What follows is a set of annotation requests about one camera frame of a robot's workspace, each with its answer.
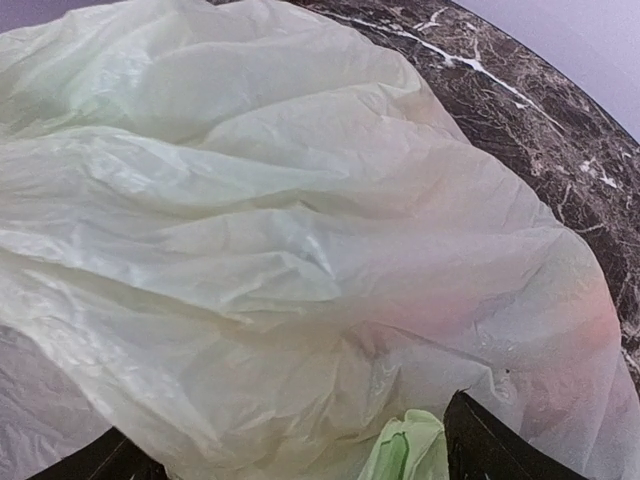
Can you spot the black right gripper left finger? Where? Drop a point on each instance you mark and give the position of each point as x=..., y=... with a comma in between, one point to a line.
x=110, y=457

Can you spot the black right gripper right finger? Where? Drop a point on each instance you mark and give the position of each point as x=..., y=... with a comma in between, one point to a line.
x=480, y=446

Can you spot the light green plastic bag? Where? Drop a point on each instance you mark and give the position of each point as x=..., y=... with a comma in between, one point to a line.
x=251, y=237

